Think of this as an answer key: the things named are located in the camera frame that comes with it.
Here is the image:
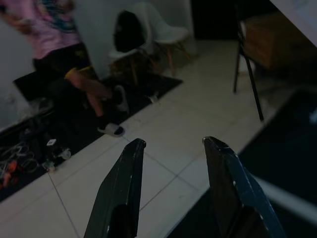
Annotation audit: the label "tangle of white cables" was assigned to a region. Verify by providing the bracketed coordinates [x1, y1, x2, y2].
[0, 144, 36, 175]

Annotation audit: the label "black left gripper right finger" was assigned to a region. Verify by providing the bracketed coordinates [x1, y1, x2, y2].
[202, 135, 288, 238]

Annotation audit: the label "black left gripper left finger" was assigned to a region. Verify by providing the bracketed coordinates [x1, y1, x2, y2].
[83, 138, 147, 238]

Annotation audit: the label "large black floor mat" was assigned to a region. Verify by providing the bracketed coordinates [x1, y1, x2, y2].
[236, 88, 317, 207]

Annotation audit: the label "white shell chair wooden legs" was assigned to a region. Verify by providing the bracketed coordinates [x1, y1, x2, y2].
[145, 1, 192, 77]
[108, 1, 160, 84]

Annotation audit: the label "black metal frame legs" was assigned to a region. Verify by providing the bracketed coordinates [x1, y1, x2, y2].
[232, 0, 265, 122]

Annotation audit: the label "person in pink shirt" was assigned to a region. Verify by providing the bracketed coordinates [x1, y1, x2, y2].
[0, 0, 130, 137]

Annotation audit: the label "black wheeled stand base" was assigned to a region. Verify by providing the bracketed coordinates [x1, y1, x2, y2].
[41, 138, 73, 172]

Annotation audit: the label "black backpack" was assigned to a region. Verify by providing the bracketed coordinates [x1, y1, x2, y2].
[113, 10, 147, 53]

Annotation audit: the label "brown cardboard box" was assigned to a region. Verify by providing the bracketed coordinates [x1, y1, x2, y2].
[243, 11, 317, 76]

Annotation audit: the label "white table top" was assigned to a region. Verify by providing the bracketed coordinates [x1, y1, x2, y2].
[269, 0, 317, 48]

